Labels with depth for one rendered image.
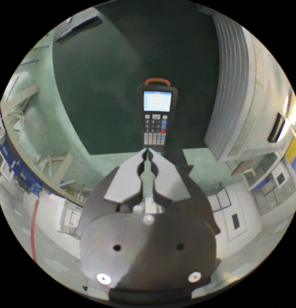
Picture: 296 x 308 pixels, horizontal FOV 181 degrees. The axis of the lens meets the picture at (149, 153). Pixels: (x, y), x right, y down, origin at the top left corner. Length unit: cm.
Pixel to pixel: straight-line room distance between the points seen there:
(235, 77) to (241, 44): 8
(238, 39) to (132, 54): 23
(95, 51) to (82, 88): 10
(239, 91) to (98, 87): 31
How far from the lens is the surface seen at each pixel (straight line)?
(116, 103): 25
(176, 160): 77
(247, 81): 22
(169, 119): 23
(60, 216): 209
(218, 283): 29
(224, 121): 25
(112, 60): 25
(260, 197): 483
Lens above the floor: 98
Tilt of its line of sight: 45 degrees down
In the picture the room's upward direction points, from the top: 179 degrees clockwise
